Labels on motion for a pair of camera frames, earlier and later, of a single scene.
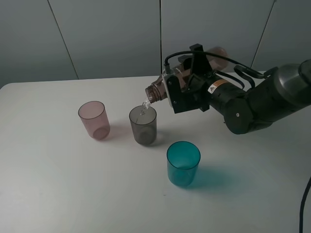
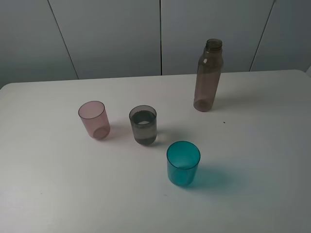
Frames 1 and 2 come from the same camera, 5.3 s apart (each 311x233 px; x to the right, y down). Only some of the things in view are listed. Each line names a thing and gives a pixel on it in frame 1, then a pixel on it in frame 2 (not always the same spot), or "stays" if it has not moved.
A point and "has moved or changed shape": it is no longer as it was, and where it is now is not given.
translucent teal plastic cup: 183,159 stays
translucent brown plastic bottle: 180,74 has moved or changed shape
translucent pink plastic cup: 95,117 stays
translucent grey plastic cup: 143,119 stays
